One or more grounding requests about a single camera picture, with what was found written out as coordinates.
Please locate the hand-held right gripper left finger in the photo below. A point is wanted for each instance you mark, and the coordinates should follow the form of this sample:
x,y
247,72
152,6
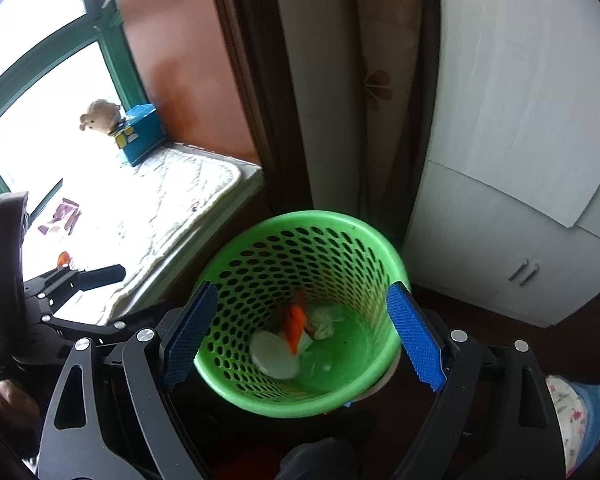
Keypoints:
x,y
190,335

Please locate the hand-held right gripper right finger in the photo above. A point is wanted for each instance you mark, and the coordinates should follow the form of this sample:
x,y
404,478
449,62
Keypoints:
x,y
415,335

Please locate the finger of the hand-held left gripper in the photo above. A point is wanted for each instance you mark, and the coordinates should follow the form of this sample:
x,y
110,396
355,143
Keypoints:
x,y
140,317
90,277

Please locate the white round cup lid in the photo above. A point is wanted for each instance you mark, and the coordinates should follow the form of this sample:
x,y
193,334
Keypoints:
x,y
272,355

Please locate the green plastic mesh basket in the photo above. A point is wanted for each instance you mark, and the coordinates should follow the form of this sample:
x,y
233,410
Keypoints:
x,y
240,265

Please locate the beige paper tissue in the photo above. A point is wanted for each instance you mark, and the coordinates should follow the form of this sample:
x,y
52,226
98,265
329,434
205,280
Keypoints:
x,y
322,322

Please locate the orange snack packet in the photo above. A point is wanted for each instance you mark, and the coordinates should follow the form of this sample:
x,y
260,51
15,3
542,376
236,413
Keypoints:
x,y
296,322

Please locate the person's left hand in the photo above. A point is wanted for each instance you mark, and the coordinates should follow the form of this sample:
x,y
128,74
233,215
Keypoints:
x,y
10,400

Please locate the maroon snack wrapper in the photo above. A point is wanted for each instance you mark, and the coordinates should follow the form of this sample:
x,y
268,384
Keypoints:
x,y
60,215

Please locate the white cabinet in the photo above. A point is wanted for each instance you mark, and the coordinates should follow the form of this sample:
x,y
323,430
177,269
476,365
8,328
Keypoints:
x,y
480,260

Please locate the white quilted mat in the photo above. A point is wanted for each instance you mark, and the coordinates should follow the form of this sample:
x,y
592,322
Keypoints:
x,y
190,185

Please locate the blue patterned tissue box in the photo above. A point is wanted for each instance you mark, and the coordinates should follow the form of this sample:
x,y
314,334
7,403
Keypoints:
x,y
142,137

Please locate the beige plush toy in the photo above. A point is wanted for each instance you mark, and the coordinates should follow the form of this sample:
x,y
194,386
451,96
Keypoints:
x,y
102,117

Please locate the person's floral clothing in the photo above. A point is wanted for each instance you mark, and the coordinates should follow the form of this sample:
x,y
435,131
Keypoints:
x,y
575,410

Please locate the brown wooden panel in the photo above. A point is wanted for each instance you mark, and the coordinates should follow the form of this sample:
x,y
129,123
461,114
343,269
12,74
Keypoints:
x,y
180,60

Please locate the white board sheet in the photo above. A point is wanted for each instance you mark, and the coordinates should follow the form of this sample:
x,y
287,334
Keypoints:
x,y
520,110

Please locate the beige flowered curtain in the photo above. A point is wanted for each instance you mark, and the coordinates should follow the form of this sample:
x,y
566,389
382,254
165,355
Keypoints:
x,y
360,85

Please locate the dark curtain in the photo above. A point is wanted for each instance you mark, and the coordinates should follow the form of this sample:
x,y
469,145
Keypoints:
x,y
260,85

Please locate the green window frame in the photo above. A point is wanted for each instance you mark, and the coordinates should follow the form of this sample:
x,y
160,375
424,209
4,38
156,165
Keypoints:
x,y
125,60

